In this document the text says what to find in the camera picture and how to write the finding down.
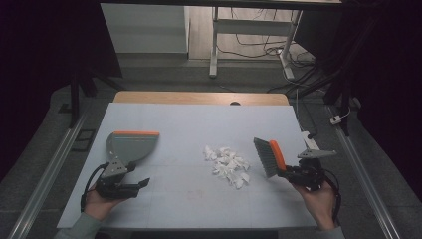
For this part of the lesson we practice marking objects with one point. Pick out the black tripod stand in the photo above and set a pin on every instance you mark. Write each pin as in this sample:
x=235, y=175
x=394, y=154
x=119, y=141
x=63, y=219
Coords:
x=345, y=86
x=74, y=99

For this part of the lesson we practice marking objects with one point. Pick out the white metal desk frame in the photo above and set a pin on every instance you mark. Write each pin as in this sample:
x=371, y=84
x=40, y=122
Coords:
x=247, y=27

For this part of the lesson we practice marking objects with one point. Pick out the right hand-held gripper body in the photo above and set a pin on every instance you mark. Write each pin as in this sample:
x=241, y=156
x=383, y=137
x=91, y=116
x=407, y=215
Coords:
x=310, y=172

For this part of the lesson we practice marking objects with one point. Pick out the aluminium floor rail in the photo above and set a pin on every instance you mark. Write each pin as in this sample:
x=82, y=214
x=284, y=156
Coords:
x=46, y=176
x=365, y=176

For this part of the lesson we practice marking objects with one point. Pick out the group of white paper scraps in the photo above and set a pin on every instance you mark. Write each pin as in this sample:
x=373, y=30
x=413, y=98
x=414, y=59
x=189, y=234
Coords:
x=229, y=166

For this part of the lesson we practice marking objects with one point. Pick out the white cabinet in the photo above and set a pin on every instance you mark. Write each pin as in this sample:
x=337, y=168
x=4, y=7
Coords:
x=146, y=30

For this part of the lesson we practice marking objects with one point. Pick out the person's left hand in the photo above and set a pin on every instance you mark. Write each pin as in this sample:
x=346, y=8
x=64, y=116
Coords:
x=98, y=207

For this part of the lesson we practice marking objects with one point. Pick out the black rectangular floor bracket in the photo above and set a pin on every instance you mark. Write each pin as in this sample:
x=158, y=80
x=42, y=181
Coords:
x=83, y=140

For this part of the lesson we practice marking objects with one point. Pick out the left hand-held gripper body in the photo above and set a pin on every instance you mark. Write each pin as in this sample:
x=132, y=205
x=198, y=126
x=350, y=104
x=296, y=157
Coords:
x=114, y=169

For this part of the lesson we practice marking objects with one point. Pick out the white board on table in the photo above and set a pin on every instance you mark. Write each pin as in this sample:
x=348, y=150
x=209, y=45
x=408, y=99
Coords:
x=172, y=119

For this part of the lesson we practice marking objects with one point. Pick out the black round table grommet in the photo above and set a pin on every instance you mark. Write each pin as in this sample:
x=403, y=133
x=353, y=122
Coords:
x=235, y=103

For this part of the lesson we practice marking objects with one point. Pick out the orange brush with grey bristles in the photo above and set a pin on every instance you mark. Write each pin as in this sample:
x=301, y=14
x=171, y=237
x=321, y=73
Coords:
x=268, y=157

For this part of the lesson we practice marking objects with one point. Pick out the dark curtain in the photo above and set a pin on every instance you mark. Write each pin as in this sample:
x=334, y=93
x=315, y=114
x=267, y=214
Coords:
x=40, y=59
x=398, y=83

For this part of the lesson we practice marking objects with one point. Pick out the white power strip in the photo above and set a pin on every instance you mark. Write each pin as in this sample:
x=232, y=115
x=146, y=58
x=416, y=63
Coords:
x=308, y=141

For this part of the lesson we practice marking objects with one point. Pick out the wooden table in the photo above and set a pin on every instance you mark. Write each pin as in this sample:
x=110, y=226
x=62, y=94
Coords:
x=185, y=98

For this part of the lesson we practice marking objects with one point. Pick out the grey dustpan with orange edge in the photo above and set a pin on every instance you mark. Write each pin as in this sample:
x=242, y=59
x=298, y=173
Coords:
x=132, y=147

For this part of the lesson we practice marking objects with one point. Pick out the person's right hand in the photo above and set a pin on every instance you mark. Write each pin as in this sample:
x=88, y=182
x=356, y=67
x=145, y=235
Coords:
x=320, y=205

